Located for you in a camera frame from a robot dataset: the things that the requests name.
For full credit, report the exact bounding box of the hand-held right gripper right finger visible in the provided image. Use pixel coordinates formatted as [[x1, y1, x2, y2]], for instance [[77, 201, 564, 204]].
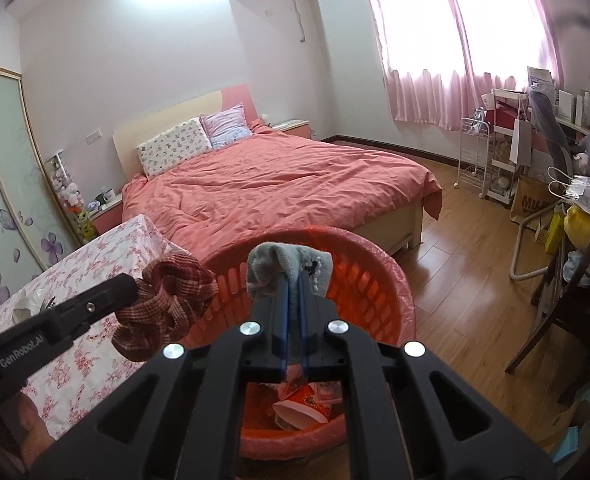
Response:
[[295, 272, 558, 480]]

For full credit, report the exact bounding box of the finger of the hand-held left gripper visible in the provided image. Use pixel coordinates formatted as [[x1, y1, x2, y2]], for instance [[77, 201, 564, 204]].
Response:
[[48, 272, 141, 335]]

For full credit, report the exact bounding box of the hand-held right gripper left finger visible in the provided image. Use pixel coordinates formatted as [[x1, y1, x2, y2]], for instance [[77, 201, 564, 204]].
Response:
[[28, 282, 289, 480]]

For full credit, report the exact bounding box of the plaid scrunchie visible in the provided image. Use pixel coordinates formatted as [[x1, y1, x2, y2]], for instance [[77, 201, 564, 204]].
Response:
[[111, 252, 219, 363]]

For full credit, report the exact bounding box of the grey cloth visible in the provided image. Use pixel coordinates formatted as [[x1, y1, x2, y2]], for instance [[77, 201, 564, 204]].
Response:
[[246, 242, 334, 301]]

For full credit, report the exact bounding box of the orange plastic basket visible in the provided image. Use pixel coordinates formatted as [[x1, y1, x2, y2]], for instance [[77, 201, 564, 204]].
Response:
[[180, 226, 418, 461]]

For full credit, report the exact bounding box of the instant noodle bowl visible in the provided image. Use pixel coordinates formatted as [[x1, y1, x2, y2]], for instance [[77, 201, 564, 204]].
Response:
[[272, 382, 346, 431]]

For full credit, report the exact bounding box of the person's left hand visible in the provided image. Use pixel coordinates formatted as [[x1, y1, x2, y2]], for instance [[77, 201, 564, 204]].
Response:
[[8, 390, 56, 463]]

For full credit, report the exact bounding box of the pink floral tablecloth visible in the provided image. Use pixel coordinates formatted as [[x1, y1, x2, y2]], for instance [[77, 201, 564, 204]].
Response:
[[0, 214, 201, 441]]

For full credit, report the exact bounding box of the yellow plush toy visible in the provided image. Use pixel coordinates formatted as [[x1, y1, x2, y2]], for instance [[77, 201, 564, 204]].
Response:
[[76, 210, 97, 243]]

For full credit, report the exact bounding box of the pink bedside table with mugs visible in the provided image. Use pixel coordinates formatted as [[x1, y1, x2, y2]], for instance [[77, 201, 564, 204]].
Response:
[[89, 194, 125, 236]]

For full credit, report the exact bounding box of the plush toy bouquet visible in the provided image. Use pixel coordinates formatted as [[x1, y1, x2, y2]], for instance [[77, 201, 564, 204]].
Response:
[[45, 149, 83, 211]]

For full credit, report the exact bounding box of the bed with coral duvet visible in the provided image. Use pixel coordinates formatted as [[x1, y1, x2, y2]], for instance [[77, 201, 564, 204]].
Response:
[[111, 84, 443, 266]]

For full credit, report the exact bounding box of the wardrobe with flower doors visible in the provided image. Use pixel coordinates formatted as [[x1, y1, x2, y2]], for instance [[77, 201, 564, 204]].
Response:
[[0, 60, 83, 321]]

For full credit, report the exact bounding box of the white floral pillow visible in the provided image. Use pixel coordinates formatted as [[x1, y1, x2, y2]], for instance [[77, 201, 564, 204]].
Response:
[[136, 117, 213, 178]]

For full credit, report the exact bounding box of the pink striped pillow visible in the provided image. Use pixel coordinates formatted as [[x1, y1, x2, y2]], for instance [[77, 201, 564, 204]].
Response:
[[199, 102, 253, 150]]

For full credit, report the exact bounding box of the white storage trolley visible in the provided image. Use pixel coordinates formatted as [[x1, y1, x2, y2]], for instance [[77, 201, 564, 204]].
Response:
[[490, 87, 532, 207]]

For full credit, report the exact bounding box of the brown paper bag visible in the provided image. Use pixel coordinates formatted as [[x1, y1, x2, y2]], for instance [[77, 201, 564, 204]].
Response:
[[510, 174, 558, 231]]

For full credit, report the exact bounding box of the dark wooden chair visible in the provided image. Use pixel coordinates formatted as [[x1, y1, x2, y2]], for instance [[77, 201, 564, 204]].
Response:
[[505, 260, 590, 403]]

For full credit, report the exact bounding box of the white paper bag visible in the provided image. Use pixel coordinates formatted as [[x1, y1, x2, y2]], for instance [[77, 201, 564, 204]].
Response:
[[509, 110, 534, 166]]

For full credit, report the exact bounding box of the blue notebook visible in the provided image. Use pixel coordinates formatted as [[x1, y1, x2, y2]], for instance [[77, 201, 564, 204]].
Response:
[[552, 425, 582, 464]]

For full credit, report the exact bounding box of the yellow cushion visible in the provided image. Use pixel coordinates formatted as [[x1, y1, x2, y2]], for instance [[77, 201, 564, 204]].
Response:
[[565, 205, 590, 266]]

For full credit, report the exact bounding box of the pink curtain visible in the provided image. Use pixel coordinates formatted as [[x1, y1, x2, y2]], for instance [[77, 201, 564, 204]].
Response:
[[355, 0, 560, 131]]

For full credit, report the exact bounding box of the air conditioner pipe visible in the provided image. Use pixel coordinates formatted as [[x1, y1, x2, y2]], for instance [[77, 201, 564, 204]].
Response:
[[290, 0, 316, 43]]

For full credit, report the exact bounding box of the white wire rack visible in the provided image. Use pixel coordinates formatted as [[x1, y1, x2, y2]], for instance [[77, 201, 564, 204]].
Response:
[[457, 116, 492, 200]]

